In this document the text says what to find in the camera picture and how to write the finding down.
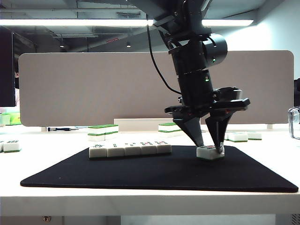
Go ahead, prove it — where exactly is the two-bamboo mahjong tile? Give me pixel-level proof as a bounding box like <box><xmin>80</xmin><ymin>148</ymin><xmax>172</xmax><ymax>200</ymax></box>
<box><xmin>106</xmin><ymin>144</ymin><xmax>126</xmax><ymax>158</ymax></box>

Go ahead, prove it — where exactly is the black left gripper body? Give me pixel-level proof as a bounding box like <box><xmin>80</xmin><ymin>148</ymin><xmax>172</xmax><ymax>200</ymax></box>
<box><xmin>164</xmin><ymin>97</ymin><xmax>251</xmax><ymax>119</ymax></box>

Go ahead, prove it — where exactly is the bird print mahjong tile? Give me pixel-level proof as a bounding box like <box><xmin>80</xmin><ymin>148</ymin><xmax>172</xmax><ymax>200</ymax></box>
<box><xmin>89</xmin><ymin>144</ymin><xmax>108</xmax><ymax>159</ymax></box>

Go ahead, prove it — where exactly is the clear plastic mug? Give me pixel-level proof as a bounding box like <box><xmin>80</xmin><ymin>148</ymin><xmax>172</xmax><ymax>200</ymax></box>
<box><xmin>287</xmin><ymin>105</ymin><xmax>300</xmax><ymax>141</ymax></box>

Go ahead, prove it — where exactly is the long ceiling light strip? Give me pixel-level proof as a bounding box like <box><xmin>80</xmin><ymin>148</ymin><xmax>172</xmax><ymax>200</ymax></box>
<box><xmin>0</xmin><ymin>19</ymin><xmax>255</xmax><ymax>27</ymax></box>

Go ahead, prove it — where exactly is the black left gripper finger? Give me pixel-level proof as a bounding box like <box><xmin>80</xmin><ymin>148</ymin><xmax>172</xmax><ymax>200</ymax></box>
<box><xmin>205</xmin><ymin>112</ymin><xmax>235</xmax><ymax>154</ymax></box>
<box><xmin>173</xmin><ymin>117</ymin><xmax>204</xmax><ymax>147</ymax></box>

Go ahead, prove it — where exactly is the black office chair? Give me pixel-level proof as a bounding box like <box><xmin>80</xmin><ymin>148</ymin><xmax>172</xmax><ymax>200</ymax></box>
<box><xmin>293</xmin><ymin>78</ymin><xmax>300</xmax><ymax>106</ymax></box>

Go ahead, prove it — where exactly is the fabric desk divider panel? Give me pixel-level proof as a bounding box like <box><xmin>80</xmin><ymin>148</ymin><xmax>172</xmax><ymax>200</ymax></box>
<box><xmin>18</xmin><ymin>50</ymin><xmax>295</xmax><ymax>128</ymax></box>

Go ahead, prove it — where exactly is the black mouse mat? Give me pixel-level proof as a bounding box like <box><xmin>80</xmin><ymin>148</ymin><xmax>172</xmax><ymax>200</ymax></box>
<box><xmin>20</xmin><ymin>144</ymin><xmax>300</xmax><ymax>193</ymax></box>

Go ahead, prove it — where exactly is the green white package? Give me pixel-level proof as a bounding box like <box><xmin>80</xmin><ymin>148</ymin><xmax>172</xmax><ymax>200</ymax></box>
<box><xmin>7</xmin><ymin>112</ymin><xmax>22</xmax><ymax>126</ymax></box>
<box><xmin>0</xmin><ymin>113</ymin><xmax>12</xmax><ymax>127</ymax></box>

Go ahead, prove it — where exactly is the black monitor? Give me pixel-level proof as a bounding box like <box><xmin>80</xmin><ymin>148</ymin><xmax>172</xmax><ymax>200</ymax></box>
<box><xmin>0</xmin><ymin>25</ymin><xmax>16</xmax><ymax>107</ymax></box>

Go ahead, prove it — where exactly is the black looped cable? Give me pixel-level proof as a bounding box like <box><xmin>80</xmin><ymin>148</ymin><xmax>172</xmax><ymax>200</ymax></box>
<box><xmin>146</xmin><ymin>20</ymin><xmax>183</xmax><ymax>96</ymax></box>

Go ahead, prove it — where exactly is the grey ceiling duct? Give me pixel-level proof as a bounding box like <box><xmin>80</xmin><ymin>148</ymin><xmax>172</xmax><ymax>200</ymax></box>
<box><xmin>76</xmin><ymin>0</ymin><xmax>213</xmax><ymax>12</ymax></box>

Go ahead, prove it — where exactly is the three-bamboo mahjong tile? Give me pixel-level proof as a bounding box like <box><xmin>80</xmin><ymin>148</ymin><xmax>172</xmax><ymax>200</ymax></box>
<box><xmin>124</xmin><ymin>143</ymin><xmax>143</xmax><ymax>157</ymax></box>

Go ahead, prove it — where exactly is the black screwdriver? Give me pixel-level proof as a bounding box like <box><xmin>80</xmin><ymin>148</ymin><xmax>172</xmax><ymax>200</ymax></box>
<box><xmin>47</xmin><ymin>127</ymin><xmax>80</xmax><ymax>132</ymax></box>

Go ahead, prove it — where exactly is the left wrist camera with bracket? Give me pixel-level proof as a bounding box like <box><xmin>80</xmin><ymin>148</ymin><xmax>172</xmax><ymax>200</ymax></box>
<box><xmin>212</xmin><ymin>87</ymin><xmax>243</xmax><ymax>102</ymax></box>

